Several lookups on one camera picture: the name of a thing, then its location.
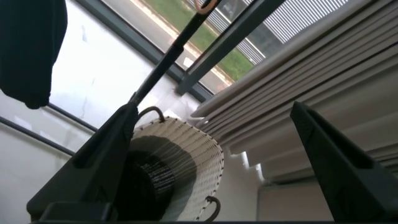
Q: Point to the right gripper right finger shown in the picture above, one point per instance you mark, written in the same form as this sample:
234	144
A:
348	174

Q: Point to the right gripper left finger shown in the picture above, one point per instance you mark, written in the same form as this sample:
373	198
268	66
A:
93	174

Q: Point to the black short-sleeved shirt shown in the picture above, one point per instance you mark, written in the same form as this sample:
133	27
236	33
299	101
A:
28	46

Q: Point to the pink clothes hanger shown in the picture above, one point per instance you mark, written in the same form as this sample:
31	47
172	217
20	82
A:
203	12

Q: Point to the white laundry basket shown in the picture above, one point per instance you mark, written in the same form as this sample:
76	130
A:
192	146

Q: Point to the black clothes rack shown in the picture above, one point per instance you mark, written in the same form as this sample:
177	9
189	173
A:
168	59

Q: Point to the beige curtain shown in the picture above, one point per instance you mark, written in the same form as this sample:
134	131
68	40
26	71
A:
311	77

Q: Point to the window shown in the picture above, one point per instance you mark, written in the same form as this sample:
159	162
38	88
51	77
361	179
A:
149	46

